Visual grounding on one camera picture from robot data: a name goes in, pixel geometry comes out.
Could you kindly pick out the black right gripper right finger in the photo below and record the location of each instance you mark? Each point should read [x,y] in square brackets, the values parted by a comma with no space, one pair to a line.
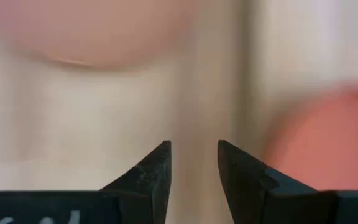
[247,193]

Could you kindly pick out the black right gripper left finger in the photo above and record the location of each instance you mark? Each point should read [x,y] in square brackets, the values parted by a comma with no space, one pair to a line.
[141,186]

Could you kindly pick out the pale pink plate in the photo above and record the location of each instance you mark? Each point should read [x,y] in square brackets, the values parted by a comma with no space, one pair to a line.
[98,31]

